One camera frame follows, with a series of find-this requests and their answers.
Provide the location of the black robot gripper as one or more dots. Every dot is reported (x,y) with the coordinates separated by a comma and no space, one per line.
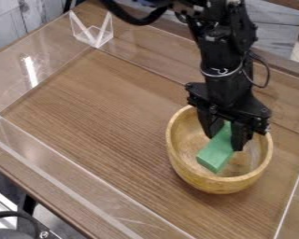
(224,98)

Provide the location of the green rectangular block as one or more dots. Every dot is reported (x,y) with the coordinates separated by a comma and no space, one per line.
(213,156)

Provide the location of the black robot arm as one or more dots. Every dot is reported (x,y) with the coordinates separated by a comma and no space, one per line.
(224,33)

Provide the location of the brown wooden bowl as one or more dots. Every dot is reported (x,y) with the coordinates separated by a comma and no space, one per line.
(246,166)

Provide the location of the black metal table leg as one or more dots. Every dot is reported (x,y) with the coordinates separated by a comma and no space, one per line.
(26,204)

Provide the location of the clear acrylic corner bracket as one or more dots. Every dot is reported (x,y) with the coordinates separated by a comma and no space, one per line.
(93,36)

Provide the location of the clear acrylic tray wall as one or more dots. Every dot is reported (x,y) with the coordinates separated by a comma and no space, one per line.
(92,205)

